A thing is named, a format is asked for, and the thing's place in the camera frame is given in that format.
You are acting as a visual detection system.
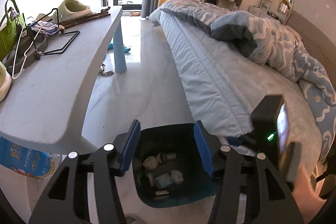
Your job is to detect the light blue low table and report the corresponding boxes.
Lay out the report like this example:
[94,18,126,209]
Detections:
[1,6,126,154]

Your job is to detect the white sock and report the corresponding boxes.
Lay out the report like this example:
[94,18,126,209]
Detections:
[143,156,158,171]
[170,169,184,185]

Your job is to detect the green tote bag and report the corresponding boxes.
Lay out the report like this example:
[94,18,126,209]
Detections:
[1,0,25,60]

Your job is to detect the white vanity desk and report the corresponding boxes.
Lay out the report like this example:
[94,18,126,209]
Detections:
[248,0,282,22]

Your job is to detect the black wire hanger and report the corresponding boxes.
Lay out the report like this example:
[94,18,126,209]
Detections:
[25,8,80,60]

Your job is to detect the metal chain item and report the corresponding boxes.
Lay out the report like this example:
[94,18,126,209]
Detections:
[98,63,114,77]

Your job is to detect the blue patterned fleece duvet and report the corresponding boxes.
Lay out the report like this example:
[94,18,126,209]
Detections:
[149,0,335,160]

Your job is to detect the blue printed package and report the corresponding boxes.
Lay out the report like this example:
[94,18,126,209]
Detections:
[0,137,55,178]

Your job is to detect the grey bed mattress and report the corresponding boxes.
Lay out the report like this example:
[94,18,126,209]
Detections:
[151,11,322,169]

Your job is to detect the blue white plastic wrapper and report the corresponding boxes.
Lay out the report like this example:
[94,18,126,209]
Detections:
[154,173,174,189]

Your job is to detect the grey headboard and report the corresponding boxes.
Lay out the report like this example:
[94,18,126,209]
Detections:
[285,11,336,88]

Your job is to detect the dark wooden sticks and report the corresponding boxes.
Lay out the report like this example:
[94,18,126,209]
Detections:
[61,6,110,30]

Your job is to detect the white wire hanger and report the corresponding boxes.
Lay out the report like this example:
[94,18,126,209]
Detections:
[11,25,42,80]

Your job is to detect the dark blue trash bin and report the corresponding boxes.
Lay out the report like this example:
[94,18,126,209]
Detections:
[132,123,218,208]

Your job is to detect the round vanity mirror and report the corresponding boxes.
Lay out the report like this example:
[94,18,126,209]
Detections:
[274,0,293,14]

